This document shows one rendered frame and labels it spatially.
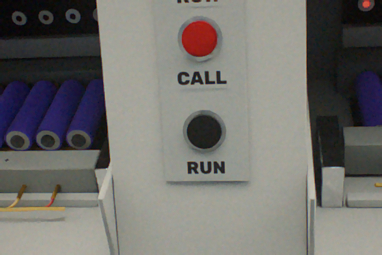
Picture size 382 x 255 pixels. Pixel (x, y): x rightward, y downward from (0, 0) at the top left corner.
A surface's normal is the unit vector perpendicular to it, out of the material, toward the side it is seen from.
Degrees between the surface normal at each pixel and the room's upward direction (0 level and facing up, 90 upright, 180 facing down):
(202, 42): 90
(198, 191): 90
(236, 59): 90
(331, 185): 110
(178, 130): 90
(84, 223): 20
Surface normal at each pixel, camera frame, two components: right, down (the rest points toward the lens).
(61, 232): -0.09, -0.83
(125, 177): -0.13, 0.25
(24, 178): -0.11, 0.56
